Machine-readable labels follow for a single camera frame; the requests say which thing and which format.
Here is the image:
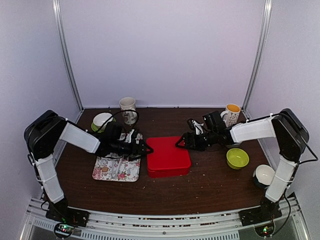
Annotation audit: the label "left aluminium frame post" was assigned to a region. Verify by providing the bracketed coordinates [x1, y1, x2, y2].
[52, 0, 84, 112]

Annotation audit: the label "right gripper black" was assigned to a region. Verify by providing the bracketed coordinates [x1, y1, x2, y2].
[175, 129, 217, 151]

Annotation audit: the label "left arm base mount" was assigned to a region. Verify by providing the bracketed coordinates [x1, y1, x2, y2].
[43, 190, 90, 240]

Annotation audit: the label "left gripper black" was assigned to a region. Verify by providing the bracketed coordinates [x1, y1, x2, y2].
[110, 139, 153, 162]

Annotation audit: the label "light blue bowl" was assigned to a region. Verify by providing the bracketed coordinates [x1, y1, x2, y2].
[226, 142, 241, 148]

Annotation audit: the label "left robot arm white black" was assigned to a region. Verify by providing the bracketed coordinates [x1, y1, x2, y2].
[24, 109, 154, 222]

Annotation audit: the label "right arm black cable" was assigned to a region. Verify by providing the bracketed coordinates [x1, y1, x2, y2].
[271, 112, 320, 237]

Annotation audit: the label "floral rectangular tray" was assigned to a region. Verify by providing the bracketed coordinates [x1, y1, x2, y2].
[92, 153, 141, 183]

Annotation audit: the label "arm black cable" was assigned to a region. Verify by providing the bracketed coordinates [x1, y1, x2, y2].
[271, 112, 320, 237]
[23, 109, 140, 163]

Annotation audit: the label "aluminium frame post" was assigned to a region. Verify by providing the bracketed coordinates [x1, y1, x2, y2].
[242, 0, 273, 112]
[52, 0, 84, 112]

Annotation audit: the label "metal tongs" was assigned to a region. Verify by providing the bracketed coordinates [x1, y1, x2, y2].
[111, 158, 123, 180]

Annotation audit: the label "red box base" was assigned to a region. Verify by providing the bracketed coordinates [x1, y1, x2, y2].
[147, 165, 191, 178]

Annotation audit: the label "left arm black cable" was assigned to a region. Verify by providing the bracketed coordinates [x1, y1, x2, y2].
[23, 109, 140, 163]

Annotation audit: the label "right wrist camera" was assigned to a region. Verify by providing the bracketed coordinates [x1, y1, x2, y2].
[187, 118, 205, 135]

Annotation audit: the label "floral cream mug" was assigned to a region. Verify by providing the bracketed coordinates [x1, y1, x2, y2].
[119, 97, 138, 125]

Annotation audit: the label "red box lid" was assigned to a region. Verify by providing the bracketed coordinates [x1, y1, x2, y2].
[146, 136, 191, 171]

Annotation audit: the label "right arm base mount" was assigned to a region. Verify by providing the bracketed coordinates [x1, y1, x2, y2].
[238, 196, 282, 239]

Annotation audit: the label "right aluminium frame post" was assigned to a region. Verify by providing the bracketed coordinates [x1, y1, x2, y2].
[242, 0, 273, 112]

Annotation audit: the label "lime green bowl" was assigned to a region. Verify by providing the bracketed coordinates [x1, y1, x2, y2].
[226, 148, 250, 170]

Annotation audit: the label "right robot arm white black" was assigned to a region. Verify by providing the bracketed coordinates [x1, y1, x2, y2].
[175, 108, 310, 221]

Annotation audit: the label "white mug orange inside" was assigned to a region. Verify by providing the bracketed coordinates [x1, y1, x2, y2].
[220, 103, 241, 127]

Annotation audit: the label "dark blue white bowl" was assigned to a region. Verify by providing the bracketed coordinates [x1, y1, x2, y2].
[252, 164, 275, 190]

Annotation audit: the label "green saucer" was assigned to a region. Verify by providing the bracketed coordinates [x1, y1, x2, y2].
[91, 117, 116, 133]

